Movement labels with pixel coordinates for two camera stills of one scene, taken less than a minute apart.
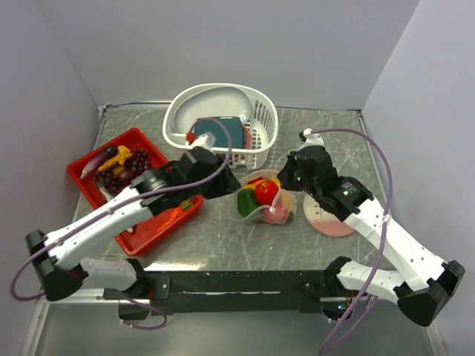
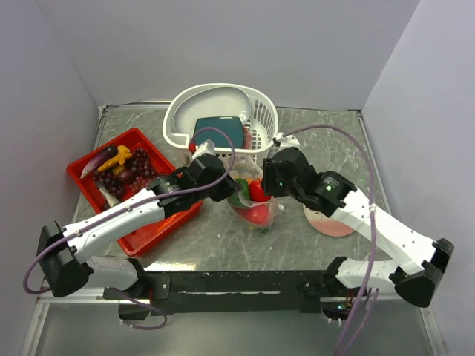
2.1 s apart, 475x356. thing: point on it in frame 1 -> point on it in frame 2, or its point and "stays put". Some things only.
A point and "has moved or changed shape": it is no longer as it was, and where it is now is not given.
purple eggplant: (108, 153) stays put
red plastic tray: (142, 236) stays put
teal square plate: (233, 124) stays put
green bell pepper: (246, 202) has moved or changed shape
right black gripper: (284, 175) -> (268, 179)
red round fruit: (280, 216) -> (257, 214)
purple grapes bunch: (116, 184) stays put
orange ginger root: (116, 163) stays put
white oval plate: (214, 101) stays put
